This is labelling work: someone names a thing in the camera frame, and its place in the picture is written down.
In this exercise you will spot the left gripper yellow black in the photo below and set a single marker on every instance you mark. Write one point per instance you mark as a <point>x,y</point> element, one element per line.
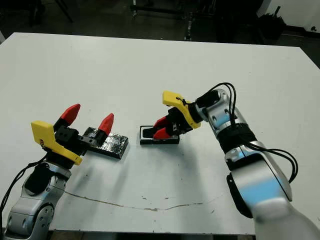
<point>42,132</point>

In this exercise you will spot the black metal cart frame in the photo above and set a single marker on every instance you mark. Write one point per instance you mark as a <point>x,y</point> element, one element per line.
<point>160,10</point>

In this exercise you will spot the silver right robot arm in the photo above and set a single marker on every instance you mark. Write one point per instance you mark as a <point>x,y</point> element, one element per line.
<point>255,170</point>

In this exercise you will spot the glossy black box lid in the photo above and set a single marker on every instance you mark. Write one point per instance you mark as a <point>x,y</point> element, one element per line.
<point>113,145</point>

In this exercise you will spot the slanted black stand leg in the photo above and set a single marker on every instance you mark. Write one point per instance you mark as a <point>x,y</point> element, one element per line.
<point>64,11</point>

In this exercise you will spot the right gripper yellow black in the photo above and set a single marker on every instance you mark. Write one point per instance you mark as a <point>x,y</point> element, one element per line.
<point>180,105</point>

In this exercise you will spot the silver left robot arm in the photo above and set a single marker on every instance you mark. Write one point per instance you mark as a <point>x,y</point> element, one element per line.
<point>27,212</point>

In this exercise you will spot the white furniture piece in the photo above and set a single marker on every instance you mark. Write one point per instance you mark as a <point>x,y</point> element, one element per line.
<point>1,36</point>

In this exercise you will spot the black bag on floor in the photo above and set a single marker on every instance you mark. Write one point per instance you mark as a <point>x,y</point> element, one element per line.
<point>272,25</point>

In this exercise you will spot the small black floor object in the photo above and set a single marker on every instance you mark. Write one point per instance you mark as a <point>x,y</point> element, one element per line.
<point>313,28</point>

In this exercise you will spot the black box base white lining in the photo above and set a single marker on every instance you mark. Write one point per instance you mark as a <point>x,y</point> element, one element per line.
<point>160,142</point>

